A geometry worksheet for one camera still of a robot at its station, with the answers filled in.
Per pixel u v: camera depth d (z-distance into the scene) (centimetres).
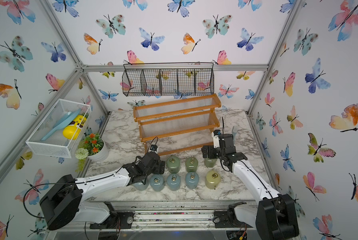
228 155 61
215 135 76
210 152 76
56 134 70
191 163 85
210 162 89
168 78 97
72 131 70
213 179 79
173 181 79
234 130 109
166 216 76
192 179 79
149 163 65
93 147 85
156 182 78
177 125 114
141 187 82
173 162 85
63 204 42
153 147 76
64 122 68
